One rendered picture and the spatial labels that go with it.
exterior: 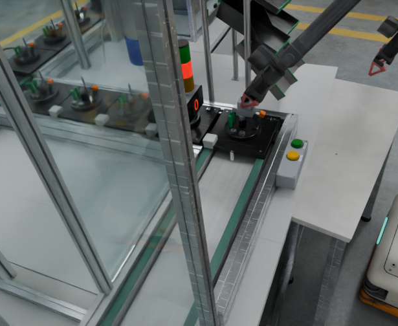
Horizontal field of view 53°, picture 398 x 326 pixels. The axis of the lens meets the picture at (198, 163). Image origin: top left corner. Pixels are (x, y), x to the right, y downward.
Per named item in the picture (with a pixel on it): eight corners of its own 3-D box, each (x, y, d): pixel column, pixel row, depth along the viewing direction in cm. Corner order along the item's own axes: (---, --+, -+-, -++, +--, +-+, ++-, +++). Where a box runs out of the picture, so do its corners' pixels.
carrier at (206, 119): (221, 111, 169) (219, 86, 160) (199, 147, 153) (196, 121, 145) (170, 103, 177) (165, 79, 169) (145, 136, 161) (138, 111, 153)
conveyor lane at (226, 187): (279, 138, 166) (280, 119, 159) (204, 322, 111) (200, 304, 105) (215, 127, 176) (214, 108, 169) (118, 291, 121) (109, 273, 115)
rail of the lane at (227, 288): (296, 133, 167) (298, 112, 160) (224, 330, 109) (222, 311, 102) (283, 131, 169) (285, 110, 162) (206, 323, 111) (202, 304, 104)
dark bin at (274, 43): (288, 41, 159) (297, 26, 153) (274, 56, 151) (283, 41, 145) (232, 4, 162) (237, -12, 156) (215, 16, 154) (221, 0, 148)
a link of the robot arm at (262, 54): (296, 59, 125) (298, 55, 132) (270, 33, 124) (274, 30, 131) (269, 86, 130) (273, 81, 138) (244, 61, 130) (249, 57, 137)
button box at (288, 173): (307, 152, 152) (309, 140, 148) (294, 190, 139) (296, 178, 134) (288, 149, 155) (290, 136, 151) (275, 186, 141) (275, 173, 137)
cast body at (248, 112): (255, 110, 149) (255, 95, 145) (252, 118, 147) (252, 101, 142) (234, 107, 152) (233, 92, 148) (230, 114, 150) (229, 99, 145)
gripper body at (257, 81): (244, 92, 137) (257, 79, 131) (254, 77, 143) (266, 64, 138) (259, 105, 138) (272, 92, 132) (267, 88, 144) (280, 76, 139)
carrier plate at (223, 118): (280, 121, 160) (281, 116, 158) (264, 160, 144) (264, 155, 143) (224, 112, 168) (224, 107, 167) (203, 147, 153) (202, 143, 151)
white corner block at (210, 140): (218, 142, 154) (217, 134, 151) (214, 150, 151) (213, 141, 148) (207, 140, 156) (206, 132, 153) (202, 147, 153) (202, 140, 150)
